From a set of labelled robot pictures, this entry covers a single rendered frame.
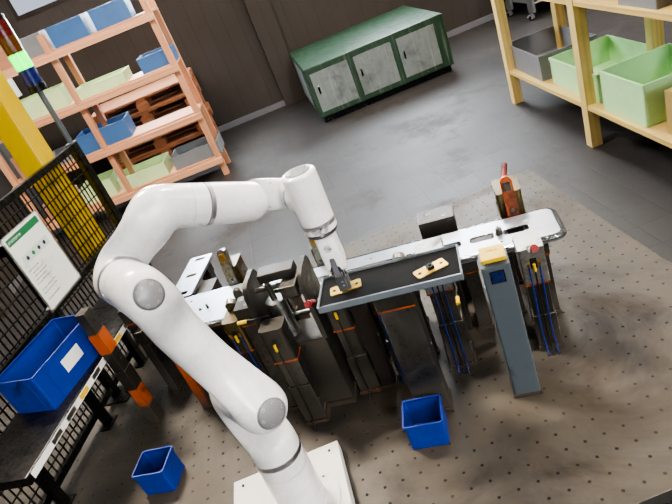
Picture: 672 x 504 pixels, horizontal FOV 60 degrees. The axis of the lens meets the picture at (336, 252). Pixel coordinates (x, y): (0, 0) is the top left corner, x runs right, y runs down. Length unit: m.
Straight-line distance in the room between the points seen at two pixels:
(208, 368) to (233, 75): 7.36
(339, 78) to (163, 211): 5.83
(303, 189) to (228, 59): 7.14
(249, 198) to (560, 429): 0.97
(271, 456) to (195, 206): 0.60
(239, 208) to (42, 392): 0.96
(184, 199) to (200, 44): 7.26
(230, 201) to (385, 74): 5.87
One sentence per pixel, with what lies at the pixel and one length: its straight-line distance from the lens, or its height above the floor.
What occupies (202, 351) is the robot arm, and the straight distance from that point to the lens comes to 1.23.
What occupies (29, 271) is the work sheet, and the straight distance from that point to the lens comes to 2.25.
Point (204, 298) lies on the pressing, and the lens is 2.11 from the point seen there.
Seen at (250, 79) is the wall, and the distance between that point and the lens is 8.46.
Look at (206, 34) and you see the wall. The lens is 8.38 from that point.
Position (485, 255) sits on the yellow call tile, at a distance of 1.44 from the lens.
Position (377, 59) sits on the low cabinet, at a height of 0.47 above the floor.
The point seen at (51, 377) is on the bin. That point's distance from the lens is 1.96.
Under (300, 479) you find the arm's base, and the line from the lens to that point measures 1.48.
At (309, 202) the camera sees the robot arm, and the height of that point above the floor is 1.44.
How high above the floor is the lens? 1.95
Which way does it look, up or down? 28 degrees down
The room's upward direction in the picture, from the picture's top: 23 degrees counter-clockwise
